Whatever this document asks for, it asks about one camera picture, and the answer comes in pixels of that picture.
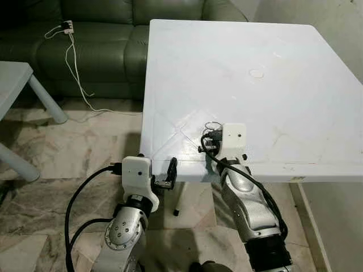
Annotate white table leg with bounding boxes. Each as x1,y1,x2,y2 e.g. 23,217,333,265
173,182,186,217

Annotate dark green leather sofa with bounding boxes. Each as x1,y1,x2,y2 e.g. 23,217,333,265
0,0,248,101

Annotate white power strip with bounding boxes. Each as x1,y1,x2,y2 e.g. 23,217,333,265
61,20,75,35

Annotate grey side table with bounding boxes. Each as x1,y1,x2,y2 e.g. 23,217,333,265
0,61,69,183

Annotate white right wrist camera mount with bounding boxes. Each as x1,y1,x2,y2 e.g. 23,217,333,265
218,123,248,165

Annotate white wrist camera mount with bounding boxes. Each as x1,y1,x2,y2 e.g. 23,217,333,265
218,123,248,165
122,156,160,213

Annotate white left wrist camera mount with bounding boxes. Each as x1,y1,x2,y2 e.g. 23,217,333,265
122,156,160,213

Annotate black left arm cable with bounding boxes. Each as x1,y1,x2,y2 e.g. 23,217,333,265
64,163,124,272

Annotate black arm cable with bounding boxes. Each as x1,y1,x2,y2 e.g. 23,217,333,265
64,163,124,272
200,133,290,241

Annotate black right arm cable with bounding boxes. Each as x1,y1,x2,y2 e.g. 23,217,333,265
200,133,290,241

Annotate long white power cable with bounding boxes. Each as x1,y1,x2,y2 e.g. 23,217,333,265
65,32,143,116

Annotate short white looped cable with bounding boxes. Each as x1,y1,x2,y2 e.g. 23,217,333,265
44,24,66,39

